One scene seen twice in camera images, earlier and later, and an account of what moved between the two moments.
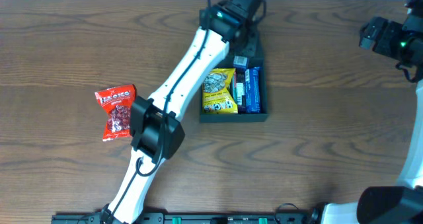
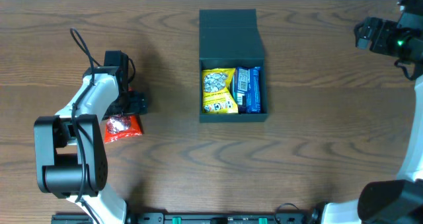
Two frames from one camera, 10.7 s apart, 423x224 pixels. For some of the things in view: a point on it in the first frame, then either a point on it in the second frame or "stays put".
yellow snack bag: [217, 97] stays put
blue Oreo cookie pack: [253, 90] stays put
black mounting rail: [193, 218] stays put
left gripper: [250, 47] to [133, 102]
